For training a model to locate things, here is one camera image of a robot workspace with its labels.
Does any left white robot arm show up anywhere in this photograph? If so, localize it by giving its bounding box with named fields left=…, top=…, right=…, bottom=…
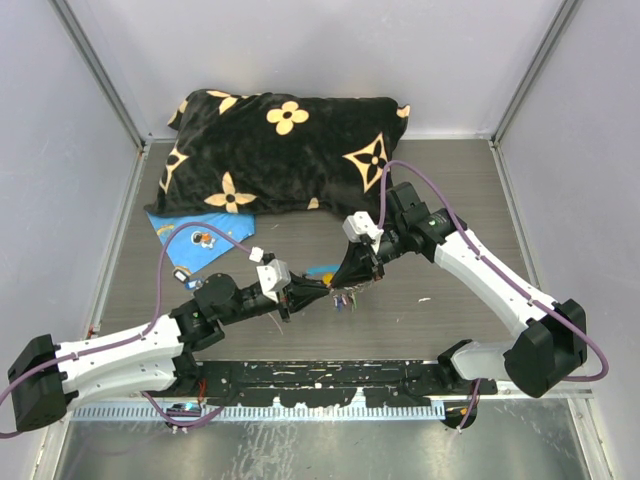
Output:
left=1, top=273, right=329, bottom=435

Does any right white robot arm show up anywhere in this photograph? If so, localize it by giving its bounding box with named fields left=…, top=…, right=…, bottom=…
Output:
left=331, top=182, right=587, bottom=398

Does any loose blue tagged key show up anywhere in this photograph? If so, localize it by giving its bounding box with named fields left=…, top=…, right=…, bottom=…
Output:
left=184, top=278, right=203, bottom=291

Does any blue cartoon cloth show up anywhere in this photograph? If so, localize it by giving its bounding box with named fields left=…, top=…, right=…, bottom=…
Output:
left=146, top=213, right=255, bottom=275

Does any black floral plush pillow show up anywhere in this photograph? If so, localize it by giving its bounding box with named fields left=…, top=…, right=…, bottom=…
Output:
left=145, top=89, right=411, bottom=217

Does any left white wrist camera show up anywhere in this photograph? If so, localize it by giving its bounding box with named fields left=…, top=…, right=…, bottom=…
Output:
left=249, top=247, right=291, bottom=303

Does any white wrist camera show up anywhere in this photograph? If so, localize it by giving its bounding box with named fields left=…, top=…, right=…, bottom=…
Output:
left=249, top=247, right=291, bottom=303
left=342, top=211, right=384, bottom=250

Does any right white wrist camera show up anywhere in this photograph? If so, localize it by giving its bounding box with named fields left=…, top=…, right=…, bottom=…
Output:
left=342, top=211, right=384, bottom=250

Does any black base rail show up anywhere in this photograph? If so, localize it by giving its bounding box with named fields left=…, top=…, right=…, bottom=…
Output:
left=151, top=360, right=474, bottom=408

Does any white slotted cable duct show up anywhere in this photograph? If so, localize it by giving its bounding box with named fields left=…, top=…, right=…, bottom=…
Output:
left=72, top=399, right=446, bottom=422

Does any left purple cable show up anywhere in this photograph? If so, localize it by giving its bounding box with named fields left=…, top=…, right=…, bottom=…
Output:
left=0, top=222, right=266, bottom=440

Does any purple cable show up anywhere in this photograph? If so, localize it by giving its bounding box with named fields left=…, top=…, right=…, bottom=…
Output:
left=377, top=160, right=610, bottom=384
left=0, top=222, right=266, bottom=440

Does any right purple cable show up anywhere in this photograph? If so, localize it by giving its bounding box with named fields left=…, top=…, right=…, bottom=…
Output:
left=377, top=160, right=610, bottom=384

